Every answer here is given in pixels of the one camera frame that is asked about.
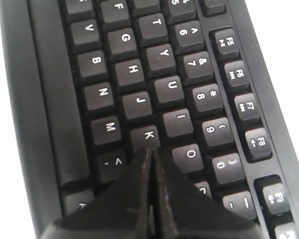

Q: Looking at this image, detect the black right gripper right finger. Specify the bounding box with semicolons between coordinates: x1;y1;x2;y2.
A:
152;148;263;239

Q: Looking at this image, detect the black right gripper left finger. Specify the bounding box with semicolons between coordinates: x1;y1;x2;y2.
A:
41;148;152;239

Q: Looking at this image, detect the black Acer keyboard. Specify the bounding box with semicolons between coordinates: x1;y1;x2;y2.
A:
0;0;299;239

